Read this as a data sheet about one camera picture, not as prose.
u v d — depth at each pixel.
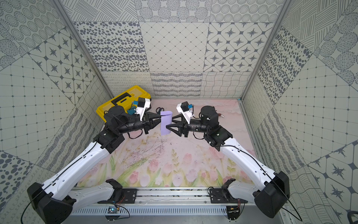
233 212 0.73
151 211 0.70
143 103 0.53
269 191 0.37
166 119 0.59
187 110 0.55
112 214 0.72
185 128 0.56
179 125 0.56
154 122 0.60
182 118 0.59
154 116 0.58
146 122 0.54
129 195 0.74
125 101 0.95
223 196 0.65
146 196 0.75
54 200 0.38
